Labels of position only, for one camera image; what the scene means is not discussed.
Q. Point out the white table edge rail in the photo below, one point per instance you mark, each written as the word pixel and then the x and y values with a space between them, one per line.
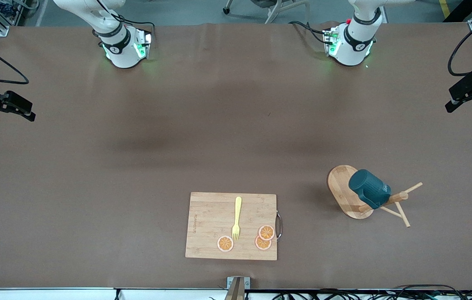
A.
pixel 52 294

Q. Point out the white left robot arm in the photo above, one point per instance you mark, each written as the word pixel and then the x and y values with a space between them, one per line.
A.
pixel 352 46

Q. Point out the wooden mug rack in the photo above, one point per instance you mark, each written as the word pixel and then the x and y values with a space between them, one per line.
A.
pixel 340 183

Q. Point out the grey metal bracket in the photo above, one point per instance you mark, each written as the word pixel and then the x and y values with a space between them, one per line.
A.
pixel 231 283

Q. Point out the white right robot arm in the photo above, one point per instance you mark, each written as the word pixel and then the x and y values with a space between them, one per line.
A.
pixel 121 50

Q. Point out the yellow plastic fork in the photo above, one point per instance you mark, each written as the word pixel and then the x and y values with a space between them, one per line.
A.
pixel 238 208

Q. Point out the office chair base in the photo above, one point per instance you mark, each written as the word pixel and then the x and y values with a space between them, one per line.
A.
pixel 273 14

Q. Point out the toy orange slice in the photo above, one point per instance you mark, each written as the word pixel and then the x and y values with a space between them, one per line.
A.
pixel 266 232
pixel 225 243
pixel 260 245

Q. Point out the dark teal mug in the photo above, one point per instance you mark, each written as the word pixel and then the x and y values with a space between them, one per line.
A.
pixel 369 187

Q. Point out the bamboo cutting board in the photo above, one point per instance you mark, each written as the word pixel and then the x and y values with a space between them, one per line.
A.
pixel 211 225

